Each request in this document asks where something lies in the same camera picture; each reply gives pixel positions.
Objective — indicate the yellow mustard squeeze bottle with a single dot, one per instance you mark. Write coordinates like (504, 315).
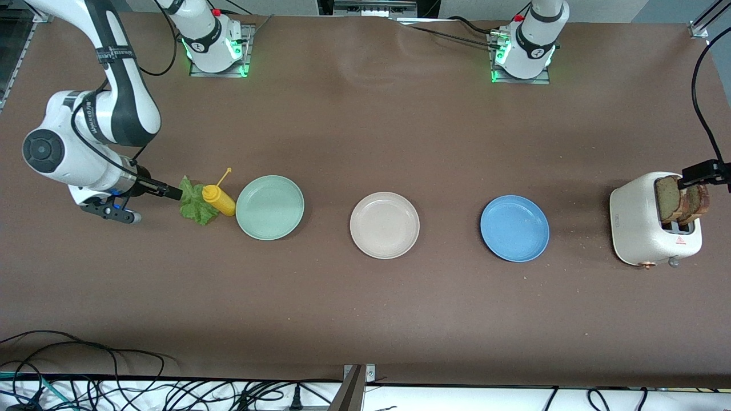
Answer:
(220, 200)

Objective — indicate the small aluminium bracket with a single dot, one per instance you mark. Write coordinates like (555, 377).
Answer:
(370, 374)

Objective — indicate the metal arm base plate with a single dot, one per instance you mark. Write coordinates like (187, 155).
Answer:
(248, 57)
(519, 81)

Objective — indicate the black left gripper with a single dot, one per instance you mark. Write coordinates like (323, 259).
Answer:
(706, 170)

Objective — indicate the grey metal bar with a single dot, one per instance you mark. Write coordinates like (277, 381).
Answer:
(349, 394)

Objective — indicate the grey metal rail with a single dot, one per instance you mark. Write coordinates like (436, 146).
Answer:
(374, 5)

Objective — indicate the mint green plate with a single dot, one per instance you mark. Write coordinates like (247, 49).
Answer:
(269, 208)

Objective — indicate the brown bread slice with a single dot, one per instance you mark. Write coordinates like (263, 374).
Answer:
(699, 202)
(668, 202)

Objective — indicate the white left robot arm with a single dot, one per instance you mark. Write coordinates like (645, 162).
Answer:
(534, 51)

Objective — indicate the white toaster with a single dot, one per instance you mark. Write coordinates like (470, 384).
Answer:
(634, 222)

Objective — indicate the beige plate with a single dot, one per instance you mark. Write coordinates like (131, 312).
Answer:
(384, 225)

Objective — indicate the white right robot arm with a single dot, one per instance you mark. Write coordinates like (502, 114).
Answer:
(63, 154)

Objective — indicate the black power plug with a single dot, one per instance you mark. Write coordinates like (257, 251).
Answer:
(295, 399)

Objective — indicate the aluminium frame profile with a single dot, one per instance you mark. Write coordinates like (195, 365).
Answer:
(17, 65)
(698, 28)

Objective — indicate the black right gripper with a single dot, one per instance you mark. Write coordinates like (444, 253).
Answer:
(142, 180)

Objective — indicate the blue plate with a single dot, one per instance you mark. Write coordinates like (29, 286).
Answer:
(514, 228)

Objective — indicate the green lettuce leaf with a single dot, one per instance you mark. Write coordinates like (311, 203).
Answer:
(197, 211)

